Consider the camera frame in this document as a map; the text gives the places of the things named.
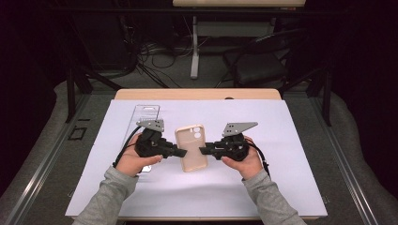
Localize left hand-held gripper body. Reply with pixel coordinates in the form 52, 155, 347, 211
134, 118, 168, 158

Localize aluminium floor rail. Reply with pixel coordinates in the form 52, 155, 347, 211
4, 93, 92, 225
308, 97, 379, 225

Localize left hand-held gripper black cable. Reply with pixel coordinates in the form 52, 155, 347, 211
112, 125, 142, 168

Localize hand-held gripper black cable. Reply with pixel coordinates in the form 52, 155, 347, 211
112, 125, 142, 168
247, 142, 270, 177

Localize white table cover sheet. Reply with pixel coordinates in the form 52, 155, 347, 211
65, 98, 329, 218

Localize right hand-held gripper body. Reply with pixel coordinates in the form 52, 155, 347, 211
215, 121, 259, 162

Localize clear plastic packaging tray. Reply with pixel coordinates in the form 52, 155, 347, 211
120, 104, 162, 174

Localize person's left hand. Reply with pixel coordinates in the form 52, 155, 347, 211
115, 133, 163, 177

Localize white desk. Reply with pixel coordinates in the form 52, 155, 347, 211
172, 0, 307, 80

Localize peach phone case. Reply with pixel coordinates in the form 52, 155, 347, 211
174, 124, 209, 173

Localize black chair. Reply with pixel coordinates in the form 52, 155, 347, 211
215, 28, 309, 88

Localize tangle of floor cables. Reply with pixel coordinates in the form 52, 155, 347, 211
125, 15, 214, 88

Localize black metal stand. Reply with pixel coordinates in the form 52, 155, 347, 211
278, 67, 332, 128
64, 62, 123, 124

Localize right hand-held gripper black cable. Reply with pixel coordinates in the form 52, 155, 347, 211
247, 142, 270, 177

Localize person's right hand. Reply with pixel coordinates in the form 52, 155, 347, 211
221, 135, 264, 181

